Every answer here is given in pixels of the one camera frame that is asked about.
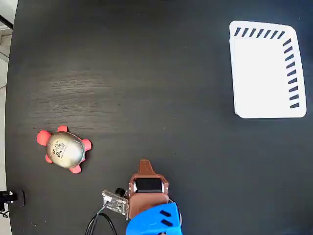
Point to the red turtle toy silver shell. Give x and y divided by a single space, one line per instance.
64 149

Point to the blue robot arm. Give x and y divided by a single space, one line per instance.
151 222

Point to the white plastic tray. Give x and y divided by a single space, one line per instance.
259 78

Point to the black table clamp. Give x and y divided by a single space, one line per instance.
14 197

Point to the black diagonal bar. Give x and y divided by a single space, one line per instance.
6 21

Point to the bare circuit board camera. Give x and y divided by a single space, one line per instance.
116 203

